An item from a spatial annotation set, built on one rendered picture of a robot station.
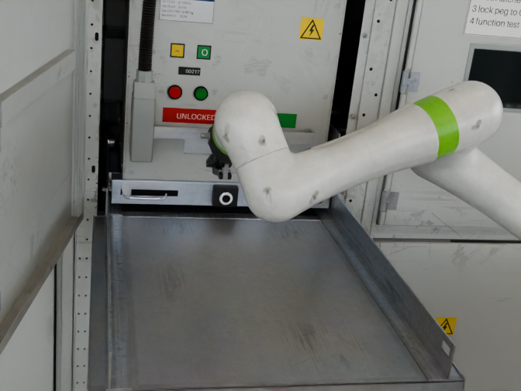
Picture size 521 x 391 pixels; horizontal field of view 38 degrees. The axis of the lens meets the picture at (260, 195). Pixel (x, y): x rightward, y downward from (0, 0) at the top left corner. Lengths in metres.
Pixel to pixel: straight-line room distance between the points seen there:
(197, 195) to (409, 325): 0.64
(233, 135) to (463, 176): 0.54
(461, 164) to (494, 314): 0.70
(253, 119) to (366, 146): 0.21
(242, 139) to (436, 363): 0.51
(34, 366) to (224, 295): 0.66
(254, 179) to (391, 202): 0.70
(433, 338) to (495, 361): 0.91
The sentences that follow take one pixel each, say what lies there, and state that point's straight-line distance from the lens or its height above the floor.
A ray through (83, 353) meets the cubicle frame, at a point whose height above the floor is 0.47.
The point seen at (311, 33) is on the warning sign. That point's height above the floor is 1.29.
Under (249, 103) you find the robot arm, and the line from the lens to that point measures 1.25.
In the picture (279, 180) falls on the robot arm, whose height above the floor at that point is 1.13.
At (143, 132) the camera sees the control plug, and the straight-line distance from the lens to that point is 1.65.
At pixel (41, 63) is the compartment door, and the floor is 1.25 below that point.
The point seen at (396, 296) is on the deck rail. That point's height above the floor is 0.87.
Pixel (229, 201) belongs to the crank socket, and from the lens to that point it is 1.80.
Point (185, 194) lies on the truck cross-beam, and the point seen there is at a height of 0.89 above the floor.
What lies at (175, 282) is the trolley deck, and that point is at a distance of 1.49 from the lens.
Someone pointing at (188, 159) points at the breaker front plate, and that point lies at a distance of 1.79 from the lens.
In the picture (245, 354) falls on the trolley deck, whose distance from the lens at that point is 1.29.
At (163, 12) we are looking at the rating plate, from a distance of 1.71.
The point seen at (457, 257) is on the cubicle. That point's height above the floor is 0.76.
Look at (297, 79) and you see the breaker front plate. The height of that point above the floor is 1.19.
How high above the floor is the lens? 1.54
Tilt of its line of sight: 20 degrees down
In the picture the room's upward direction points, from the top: 6 degrees clockwise
